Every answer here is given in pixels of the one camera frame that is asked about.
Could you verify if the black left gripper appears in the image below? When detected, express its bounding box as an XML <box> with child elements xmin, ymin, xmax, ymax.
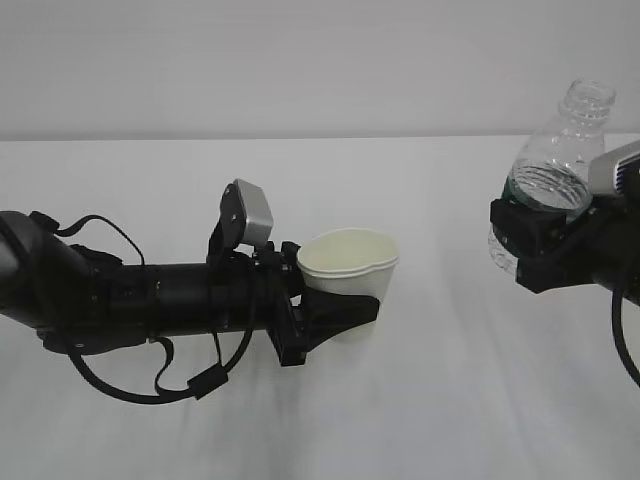
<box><xmin>252</xmin><ymin>240</ymin><xmax>380</xmax><ymax>367</ymax></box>

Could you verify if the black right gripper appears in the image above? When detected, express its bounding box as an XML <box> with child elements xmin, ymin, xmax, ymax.
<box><xmin>490</xmin><ymin>197</ymin><xmax>630</xmax><ymax>294</ymax></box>

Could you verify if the white paper cup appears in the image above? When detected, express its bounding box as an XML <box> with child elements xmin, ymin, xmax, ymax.
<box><xmin>296</xmin><ymin>227</ymin><xmax>400</xmax><ymax>309</ymax></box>

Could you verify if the clear green-label water bottle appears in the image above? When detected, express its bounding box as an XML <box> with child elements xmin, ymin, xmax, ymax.
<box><xmin>487</xmin><ymin>78</ymin><xmax>617</xmax><ymax>275</ymax></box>

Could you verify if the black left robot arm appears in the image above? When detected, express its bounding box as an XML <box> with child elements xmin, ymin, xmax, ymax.
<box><xmin>1</xmin><ymin>211</ymin><xmax>381</xmax><ymax>367</ymax></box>

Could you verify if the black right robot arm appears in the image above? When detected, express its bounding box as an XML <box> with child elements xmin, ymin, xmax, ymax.
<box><xmin>490</xmin><ymin>167</ymin><xmax>639</xmax><ymax>304</ymax></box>

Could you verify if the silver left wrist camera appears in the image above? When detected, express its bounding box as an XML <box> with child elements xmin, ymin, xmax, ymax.
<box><xmin>207</xmin><ymin>178</ymin><xmax>274</xmax><ymax>265</ymax></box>

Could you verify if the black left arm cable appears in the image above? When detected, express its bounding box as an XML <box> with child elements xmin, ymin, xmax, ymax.
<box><xmin>29</xmin><ymin>212</ymin><xmax>256</xmax><ymax>404</ymax></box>

